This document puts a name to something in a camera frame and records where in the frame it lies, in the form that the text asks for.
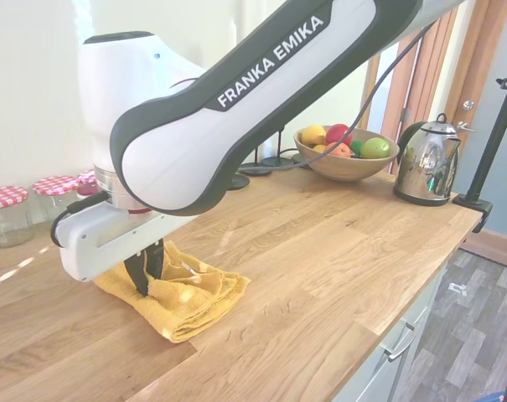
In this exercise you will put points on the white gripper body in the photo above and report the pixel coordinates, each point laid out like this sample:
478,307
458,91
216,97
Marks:
98,247

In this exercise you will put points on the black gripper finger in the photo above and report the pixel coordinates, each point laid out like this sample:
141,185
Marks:
156,259
139,274

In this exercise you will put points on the yellow terry towel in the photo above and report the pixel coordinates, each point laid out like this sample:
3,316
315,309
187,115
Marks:
194,301

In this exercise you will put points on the pale grey counter cabinet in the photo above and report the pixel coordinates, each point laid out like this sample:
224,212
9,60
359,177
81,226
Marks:
374,377

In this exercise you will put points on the black candle holder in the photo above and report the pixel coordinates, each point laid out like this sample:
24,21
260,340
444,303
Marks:
255,169
276,161
240,181

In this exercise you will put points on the yellow lemon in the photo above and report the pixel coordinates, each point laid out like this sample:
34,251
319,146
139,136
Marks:
314,134

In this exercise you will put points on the orange fruit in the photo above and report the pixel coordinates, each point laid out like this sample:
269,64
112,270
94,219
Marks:
339,150

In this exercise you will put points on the wooden fruit bowl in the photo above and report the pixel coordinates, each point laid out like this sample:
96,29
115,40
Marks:
349,167

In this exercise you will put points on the red apple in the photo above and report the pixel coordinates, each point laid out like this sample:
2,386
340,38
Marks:
339,133

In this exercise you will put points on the green lime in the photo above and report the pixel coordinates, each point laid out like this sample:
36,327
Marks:
357,147

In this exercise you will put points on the green apple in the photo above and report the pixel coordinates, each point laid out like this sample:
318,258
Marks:
375,147

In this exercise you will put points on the stainless steel kettle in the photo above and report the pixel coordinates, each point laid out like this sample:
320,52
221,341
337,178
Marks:
427,167

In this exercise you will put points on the silver door hinge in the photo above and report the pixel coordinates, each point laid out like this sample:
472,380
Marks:
407,114

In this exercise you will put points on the silver door lock knob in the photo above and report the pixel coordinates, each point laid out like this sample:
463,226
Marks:
469,104

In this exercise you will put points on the black camera stand with clamp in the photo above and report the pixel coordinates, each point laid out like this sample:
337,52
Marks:
473,201

